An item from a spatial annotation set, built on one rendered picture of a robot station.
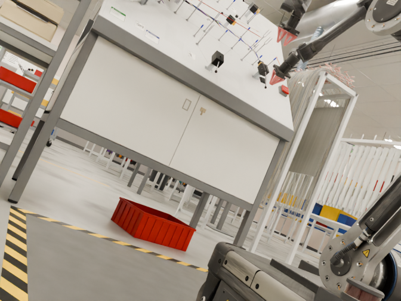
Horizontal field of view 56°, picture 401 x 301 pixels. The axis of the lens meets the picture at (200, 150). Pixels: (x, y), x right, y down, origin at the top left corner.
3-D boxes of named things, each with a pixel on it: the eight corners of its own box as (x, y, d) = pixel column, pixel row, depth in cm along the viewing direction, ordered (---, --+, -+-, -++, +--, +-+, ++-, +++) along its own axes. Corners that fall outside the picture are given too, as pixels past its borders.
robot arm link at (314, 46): (372, -6, 183) (381, 14, 186) (365, -5, 188) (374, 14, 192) (299, 45, 185) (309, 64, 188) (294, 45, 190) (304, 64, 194)
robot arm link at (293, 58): (293, 52, 188) (301, 59, 189) (293, 48, 194) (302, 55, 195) (283, 62, 192) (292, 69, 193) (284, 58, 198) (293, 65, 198)
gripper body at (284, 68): (271, 66, 197) (280, 55, 193) (284, 72, 203) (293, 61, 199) (275, 74, 193) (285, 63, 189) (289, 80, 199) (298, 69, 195)
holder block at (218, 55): (203, 78, 183) (216, 65, 176) (204, 63, 190) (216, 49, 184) (211, 83, 184) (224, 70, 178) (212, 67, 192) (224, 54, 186)
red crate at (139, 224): (187, 252, 216) (196, 229, 218) (133, 237, 192) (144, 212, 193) (160, 234, 239) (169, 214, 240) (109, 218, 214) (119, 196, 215)
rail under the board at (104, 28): (290, 142, 208) (294, 131, 209) (91, 27, 158) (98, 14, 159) (284, 141, 213) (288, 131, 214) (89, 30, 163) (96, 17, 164)
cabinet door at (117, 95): (168, 166, 183) (200, 94, 186) (59, 117, 159) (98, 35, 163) (167, 165, 185) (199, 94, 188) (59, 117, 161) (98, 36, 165)
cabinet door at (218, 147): (253, 204, 206) (281, 139, 209) (169, 166, 182) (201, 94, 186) (251, 203, 208) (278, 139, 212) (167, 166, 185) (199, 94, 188)
